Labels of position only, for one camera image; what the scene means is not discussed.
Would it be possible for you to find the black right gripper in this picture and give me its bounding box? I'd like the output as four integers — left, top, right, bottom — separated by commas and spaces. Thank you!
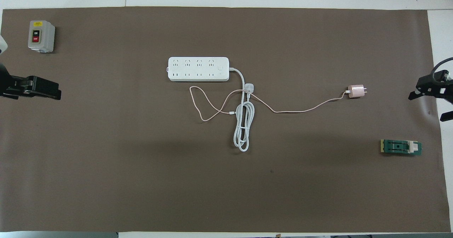
408, 69, 453, 122

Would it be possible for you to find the pink charging cable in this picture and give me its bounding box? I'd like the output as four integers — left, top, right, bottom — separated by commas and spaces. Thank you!
189, 86, 351, 122

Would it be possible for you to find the white power strip cord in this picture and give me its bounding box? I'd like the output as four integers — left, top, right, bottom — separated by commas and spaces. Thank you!
229, 67, 255, 152

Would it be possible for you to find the white power strip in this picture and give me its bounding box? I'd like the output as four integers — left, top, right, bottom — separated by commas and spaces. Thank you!
167, 57, 230, 82

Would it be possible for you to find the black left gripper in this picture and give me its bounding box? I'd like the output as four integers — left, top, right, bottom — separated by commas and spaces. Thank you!
0, 63, 62, 100

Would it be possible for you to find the grey on-off switch box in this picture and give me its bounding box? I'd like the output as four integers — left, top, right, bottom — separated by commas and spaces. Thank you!
28, 20, 56, 53

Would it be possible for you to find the brown table mat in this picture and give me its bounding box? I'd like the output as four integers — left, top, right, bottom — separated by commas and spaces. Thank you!
0, 6, 452, 233

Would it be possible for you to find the pink wall charger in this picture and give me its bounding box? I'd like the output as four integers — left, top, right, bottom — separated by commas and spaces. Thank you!
347, 84, 368, 99

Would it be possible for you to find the green circuit board module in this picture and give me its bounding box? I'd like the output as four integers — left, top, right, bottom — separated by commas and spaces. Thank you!
380, 139, 423, 157

